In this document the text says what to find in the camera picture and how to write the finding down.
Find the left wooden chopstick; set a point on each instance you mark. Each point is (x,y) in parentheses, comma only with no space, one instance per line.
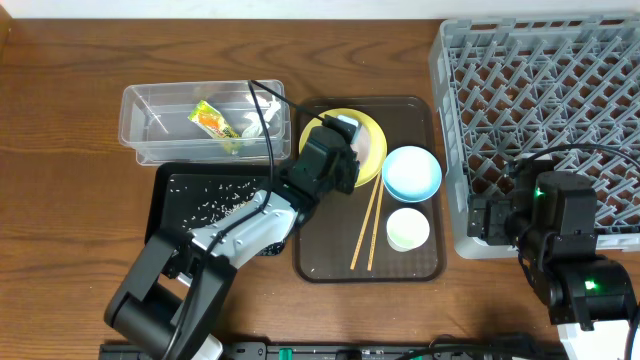
(365,223)

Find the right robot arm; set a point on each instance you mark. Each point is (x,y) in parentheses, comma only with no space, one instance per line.
(549,218)

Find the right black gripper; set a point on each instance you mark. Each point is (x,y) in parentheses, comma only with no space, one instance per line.
(480,215)

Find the white cup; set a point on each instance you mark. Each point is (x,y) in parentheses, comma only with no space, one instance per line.
(407,229)

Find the light blue bowl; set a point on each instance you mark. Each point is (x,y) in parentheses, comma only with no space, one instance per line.
(411,174)

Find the right wooden chopstick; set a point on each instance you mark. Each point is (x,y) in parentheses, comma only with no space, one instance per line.
(375,225)

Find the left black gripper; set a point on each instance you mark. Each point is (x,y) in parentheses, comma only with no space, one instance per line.
(338,133)

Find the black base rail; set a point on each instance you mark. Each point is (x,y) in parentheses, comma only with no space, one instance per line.
(518,346)

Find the clear plastic wrapper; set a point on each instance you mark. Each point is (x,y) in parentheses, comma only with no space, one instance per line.
(269,108)

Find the spilled rice pile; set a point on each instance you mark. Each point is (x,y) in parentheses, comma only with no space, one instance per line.
(195,201)

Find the brown serving tray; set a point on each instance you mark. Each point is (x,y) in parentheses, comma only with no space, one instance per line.
(324,246)

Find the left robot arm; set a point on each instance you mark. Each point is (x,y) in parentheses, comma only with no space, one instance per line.
(174,291)

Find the green orange snack wrapper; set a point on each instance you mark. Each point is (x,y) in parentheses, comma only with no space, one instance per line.
(210,120)

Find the grey dishwasher rack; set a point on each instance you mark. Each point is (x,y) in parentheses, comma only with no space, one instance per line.
(510,87)

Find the yellow plate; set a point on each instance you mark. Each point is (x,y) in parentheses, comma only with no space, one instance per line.
(378,148)

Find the clear plastic bin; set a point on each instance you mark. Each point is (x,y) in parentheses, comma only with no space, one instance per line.
(154,122)

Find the wooden chopstick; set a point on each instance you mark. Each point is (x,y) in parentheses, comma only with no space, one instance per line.
(375,225)
(365,223)

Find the black tray bin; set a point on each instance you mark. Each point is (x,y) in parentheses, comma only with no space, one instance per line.
(266,219)

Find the white pink bowl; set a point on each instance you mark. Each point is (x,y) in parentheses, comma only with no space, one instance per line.
(361,141)

